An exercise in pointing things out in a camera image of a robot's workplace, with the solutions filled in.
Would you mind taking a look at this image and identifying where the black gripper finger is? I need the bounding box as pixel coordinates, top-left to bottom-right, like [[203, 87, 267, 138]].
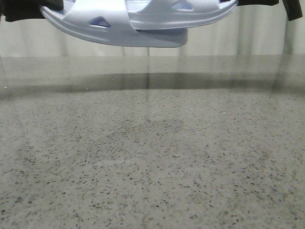
[[0, 0, 64, 22], [237, 0, 279, 6], [282, 0, 302, 21]]

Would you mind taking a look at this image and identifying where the light blue slipper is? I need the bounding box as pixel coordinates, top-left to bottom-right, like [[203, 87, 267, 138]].
[[40, 0, 189, 48], [125, 0, 238, 30]]

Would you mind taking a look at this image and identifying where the beige curtain backdrop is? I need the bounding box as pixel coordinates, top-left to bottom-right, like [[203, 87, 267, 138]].
[[0, 2, 305, 57]]

